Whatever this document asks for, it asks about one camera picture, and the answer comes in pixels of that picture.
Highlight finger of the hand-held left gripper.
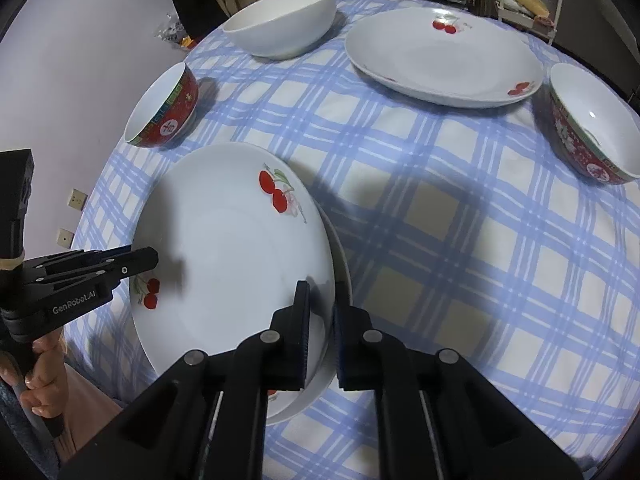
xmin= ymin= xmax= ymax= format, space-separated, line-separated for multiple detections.
xmin=24 ymin=245 xmax=134 ymax=274
xmin=47 ymin=247 xmax=160 ymax=289

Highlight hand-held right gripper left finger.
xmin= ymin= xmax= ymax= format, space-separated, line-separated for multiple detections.
xmin=57 ymin=280 xmax=313 ymax=480

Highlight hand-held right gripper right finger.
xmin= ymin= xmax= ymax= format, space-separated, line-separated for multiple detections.
xmin=334 ymin=281 xmax=586 ymax=480

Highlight white cherry print plate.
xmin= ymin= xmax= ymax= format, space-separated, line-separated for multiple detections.
xmin=129 ymin=141 xmax=336 ymax=387
xmin=265 ymin=204 xmax=354 ymax=426
xmin=345 ymin=8 xmax=544 ymax=108

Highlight red patterned bowl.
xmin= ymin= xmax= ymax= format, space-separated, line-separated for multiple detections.
xmin=123 ymin=62 xmax=199 ymax=149
xmin=549 ymin=63 xmax=640 ymax=186

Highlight large white bowl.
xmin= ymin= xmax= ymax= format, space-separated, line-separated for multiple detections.
xmin=222 ymin=0 xmax=337 ymax=59

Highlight person's left hand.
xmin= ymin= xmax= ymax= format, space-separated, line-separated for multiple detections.
xmin=0 ymin=332 xmax=70 ymax=418

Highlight colourful small packets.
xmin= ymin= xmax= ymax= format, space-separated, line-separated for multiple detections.
xmin=159 ymin=21 xmax=195 ymax=50

